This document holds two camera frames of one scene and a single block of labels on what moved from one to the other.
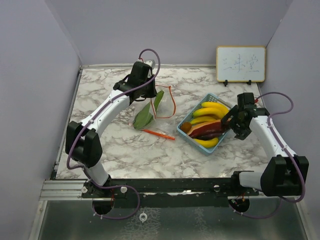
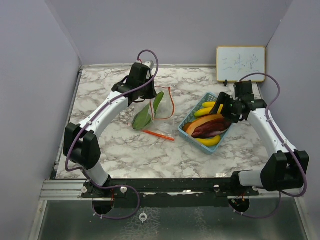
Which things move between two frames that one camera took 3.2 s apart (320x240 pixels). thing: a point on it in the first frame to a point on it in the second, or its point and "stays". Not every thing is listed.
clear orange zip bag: [157, 117] stays
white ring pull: [145, 218] stays
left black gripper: [152, 93] stays
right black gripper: [242, 133] to [222, 99]
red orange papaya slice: [215, 125] to [189, 127]
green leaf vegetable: [144, 117] stays
